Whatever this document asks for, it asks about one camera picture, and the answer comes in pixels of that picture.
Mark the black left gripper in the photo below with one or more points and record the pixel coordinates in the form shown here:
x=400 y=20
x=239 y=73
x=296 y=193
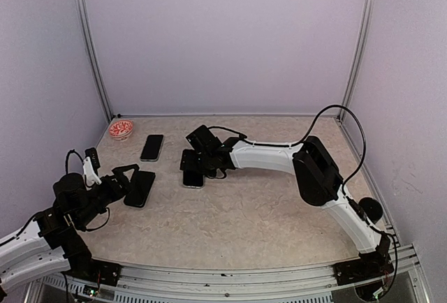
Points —
x=126 y=186

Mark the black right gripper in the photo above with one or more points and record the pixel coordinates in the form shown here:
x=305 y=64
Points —
x=210 y=172

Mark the small silver-edged phone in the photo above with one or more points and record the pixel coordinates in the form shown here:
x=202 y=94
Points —
x=141 y=189

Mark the clear magsafe phone case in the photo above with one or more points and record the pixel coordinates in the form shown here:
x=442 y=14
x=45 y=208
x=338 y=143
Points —
x=192 y=186

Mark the large black teal-edged phone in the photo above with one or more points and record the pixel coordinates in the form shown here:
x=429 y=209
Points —
x=152 y=148

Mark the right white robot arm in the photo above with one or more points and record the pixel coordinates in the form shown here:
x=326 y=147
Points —
x=320 y=183

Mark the red patterned bowl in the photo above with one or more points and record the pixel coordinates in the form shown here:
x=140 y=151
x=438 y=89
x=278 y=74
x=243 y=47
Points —
x=120 y=130

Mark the dark green cup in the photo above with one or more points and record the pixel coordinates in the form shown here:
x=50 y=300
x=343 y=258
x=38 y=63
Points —
x=372 y=208

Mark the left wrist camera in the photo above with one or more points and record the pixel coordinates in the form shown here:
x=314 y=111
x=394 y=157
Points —
x=90 y=166

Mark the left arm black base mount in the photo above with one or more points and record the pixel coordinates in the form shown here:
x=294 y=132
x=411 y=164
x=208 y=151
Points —
x=94 y=271

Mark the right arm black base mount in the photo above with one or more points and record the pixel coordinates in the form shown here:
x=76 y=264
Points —
x=367 y=266

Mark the left aluminium frame post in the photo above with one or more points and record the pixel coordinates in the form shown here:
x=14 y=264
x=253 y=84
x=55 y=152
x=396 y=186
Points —
x=93 y=59

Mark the aluminium frame post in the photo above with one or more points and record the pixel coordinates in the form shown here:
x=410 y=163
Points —
x=359 y=51
x=93 y=59

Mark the aluminium table edge rail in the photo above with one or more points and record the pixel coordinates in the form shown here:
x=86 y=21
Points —
x=138 y=283

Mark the right aluminium frame post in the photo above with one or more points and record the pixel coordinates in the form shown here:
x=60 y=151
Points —
x=359 y=51

